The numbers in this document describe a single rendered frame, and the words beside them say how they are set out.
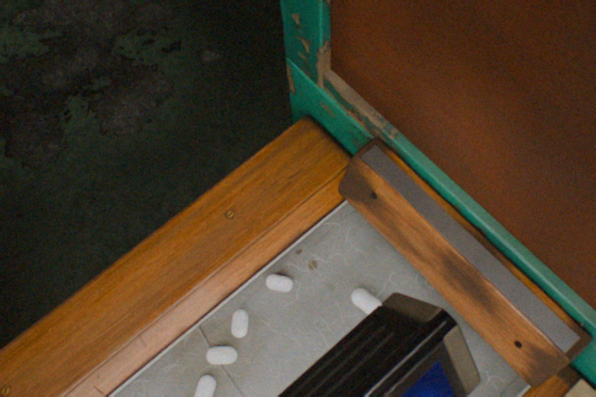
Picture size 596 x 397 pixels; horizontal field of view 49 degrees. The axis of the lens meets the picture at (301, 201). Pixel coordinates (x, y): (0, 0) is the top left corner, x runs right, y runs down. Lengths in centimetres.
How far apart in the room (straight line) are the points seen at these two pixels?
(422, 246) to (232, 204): 24
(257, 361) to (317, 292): 11
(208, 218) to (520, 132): 40
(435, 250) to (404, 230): 4
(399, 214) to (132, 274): 32
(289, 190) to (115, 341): 27
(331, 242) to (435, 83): 28
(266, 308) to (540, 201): 34
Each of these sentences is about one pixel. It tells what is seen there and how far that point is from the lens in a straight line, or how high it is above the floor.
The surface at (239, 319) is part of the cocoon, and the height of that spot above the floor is 76.
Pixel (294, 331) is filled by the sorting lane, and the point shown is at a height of 74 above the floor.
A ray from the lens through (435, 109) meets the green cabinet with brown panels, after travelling 62.
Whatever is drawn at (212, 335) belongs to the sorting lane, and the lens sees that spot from 77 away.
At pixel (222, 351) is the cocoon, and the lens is 75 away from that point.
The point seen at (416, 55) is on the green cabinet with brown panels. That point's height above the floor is 101.
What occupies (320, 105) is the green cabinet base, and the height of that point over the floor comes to 81.
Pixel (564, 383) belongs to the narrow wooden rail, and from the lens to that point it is 77.
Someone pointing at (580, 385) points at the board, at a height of 78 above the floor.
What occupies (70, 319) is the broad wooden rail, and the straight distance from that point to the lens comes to 80.
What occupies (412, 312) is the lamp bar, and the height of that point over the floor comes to 109.
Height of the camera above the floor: 149
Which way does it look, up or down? 66 degrees down
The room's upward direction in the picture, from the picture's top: 6 degrees counter-clockwise
